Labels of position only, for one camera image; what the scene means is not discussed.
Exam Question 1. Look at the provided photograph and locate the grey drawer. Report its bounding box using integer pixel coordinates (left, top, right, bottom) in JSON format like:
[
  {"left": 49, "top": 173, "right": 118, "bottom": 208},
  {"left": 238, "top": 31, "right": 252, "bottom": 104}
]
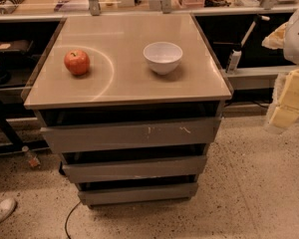
[
  {"left": 78, "top": 182, "right": 198, "bottom": 205},
  {"left": 41, "top": 118, "right": 220, "bottom": 153},
  {"left": 63, "top": 155, "right": 206, "bottom": 183}
]

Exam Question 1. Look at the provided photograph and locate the grey bottom drawer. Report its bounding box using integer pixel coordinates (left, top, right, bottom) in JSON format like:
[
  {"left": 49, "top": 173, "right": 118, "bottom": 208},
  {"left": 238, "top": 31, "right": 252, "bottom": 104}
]
[{"left": 78, "top": 182, "right": 198, "bottom": 205}]

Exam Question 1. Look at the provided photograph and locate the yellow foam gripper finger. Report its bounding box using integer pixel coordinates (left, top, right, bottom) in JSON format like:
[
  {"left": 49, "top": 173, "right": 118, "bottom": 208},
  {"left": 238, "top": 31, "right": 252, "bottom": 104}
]
[{"left": 264, "top": 69, "right": 299, "bottom": 133}]

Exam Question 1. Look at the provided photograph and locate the grey middle drawer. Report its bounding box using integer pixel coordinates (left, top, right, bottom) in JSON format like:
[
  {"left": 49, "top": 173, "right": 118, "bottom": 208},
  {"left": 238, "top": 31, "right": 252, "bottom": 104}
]
[{"left": 63, "top": 155, "right": 206, "bottom": 183}]

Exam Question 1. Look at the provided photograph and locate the white shoe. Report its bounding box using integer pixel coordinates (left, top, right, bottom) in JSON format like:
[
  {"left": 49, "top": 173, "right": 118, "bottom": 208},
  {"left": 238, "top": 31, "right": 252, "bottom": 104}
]
[{"left": 0, "top": 198, "right": 17, "bottom": 223}]

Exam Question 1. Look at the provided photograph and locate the black floor cable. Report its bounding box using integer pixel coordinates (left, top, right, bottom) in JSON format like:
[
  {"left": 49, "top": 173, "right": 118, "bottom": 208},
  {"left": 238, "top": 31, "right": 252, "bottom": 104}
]
[{"left": 64, "top": 201, "right": 82, "bottom": 239}]

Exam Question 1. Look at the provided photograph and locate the small plastic bottle on floor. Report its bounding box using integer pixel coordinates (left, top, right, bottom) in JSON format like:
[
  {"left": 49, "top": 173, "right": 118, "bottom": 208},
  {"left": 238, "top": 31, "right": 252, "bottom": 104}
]
[{"left": 22, "top": 145, "right": 41, "bottom": 168}]

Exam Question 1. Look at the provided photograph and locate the grey drawer cabinet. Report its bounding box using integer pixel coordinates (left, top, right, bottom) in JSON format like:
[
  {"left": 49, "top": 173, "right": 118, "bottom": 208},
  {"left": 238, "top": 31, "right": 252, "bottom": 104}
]
[{"left": 20, "top": 13, "right": 234, "bottom": 210}]

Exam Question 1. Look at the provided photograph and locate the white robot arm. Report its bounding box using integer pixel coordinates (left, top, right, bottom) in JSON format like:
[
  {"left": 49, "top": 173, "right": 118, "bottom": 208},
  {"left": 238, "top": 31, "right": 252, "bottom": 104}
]
[{"left": 262, "top": 7, "right": 299, "bottom": 134}]

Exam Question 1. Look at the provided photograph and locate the grey top drawer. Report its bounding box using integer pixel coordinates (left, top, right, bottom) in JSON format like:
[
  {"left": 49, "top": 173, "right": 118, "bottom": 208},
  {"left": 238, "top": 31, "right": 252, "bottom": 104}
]
[{"left": 41, "top": 118, "right": 220, "bottom": 153}]

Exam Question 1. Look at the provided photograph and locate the red apple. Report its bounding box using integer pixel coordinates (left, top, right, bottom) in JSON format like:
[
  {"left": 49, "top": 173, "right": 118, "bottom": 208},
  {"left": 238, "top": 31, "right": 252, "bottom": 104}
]
[{"left": 64, "top": 50, "right": 90, "bottom": 76}]

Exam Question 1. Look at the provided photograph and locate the white ceramic bowl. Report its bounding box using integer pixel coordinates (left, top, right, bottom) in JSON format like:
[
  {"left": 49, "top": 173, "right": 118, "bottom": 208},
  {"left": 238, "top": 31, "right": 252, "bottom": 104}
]
[{"left": 143, "top": 42, "right": 183, "bottom": 75}]

